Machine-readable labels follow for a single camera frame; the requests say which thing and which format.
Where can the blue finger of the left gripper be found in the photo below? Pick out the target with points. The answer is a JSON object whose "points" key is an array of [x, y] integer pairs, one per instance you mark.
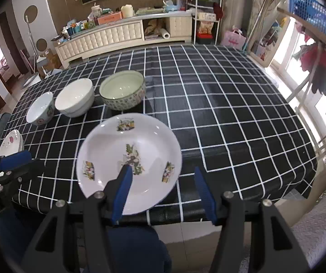
{"points": [[15, 160], [23, 173]]}

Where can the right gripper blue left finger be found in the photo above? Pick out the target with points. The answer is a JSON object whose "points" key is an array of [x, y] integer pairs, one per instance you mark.
{"points": [[116, 192]]}

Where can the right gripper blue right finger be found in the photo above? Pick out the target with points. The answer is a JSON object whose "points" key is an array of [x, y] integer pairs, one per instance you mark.
{"points": [[211, 198]]}

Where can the white plate pink flowers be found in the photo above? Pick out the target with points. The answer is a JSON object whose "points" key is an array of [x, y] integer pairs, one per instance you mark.
{"points": [[12, 144]]}

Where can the white bowl floral outside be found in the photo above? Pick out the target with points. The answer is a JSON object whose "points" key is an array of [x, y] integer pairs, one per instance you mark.
{"points": [[42, 110]]}

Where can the plain white bowl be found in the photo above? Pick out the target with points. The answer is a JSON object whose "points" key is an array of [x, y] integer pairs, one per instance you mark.
{"points": [[76, 98]]}

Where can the green patterned bowl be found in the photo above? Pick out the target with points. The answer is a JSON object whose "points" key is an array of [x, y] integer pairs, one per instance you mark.
{"points": [[123, 90]]}

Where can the black white grid tablecloth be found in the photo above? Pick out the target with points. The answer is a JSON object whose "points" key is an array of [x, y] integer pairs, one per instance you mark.
{"points": [[226, 113]]}

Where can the white standing mop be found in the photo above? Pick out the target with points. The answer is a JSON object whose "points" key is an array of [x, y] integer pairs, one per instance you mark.
{"points": [[39, 61]]}

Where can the pink gift bag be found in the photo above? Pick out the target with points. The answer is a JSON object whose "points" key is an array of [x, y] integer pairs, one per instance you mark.
{"points": [[233, 39]]}

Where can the white paper roll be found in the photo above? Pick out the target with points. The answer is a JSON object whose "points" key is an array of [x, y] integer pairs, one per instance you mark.
{"points": [[163, 33]]}

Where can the cream tufted tv cabinet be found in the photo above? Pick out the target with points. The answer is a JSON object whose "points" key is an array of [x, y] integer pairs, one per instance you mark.
{"points": [[125, 33]]}

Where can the orange box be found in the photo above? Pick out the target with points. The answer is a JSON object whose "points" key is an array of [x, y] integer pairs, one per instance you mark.
{"points": [[109, 18]]}

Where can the cream candle jar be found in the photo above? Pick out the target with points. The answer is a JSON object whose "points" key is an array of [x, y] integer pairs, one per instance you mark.
{"points": [[127, 11]]}

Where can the white metal shelf rack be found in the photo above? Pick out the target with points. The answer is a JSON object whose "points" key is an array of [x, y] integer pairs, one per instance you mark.
{"points": [[207, 16]]}

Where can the blue plastic basket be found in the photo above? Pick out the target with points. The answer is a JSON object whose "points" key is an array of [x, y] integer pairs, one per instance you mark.
{"points": [[311, 11]]}

